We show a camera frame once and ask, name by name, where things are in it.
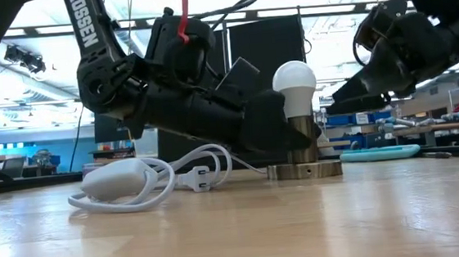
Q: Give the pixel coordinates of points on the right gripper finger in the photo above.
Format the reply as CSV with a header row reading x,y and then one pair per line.
x,y
359,105
363,81

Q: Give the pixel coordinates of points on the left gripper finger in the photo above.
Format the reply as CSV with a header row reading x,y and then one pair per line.
x,y
270,121
240,80

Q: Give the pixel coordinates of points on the white light bulb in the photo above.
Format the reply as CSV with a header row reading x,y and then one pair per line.
x,y
295,86

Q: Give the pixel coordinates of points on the brass lamp socket base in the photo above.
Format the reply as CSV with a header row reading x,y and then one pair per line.
x,y
304,171

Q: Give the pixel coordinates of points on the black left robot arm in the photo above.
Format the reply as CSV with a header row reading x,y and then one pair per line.
x,y
111,80

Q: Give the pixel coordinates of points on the blue storage bin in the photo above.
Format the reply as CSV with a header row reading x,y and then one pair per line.
x,y
380,116
339,120

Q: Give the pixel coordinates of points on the teal tray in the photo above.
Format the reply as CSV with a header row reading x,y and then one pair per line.
x,y
379,153

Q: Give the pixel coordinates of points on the translucent white container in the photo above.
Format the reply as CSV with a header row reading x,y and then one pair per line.
x,y
148,141

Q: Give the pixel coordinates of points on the black overhead rig beam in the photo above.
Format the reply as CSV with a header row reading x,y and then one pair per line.
x,y
278,13

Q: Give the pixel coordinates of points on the black monitor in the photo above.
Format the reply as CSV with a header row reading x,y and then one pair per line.
x,y
106,132

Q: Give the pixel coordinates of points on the black ceiling-hung device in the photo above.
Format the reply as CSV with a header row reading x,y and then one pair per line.
x,y
27,60

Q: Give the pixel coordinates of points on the grey office chair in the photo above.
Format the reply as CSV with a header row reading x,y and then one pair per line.
x,y
13,167

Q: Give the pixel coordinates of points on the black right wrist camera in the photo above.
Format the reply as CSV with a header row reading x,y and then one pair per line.
x,y
381,18

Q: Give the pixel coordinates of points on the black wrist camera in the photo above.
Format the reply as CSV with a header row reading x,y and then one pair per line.
x,y
182,54
381,18

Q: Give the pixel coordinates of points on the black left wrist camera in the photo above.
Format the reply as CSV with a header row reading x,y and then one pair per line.
x,y
182,54

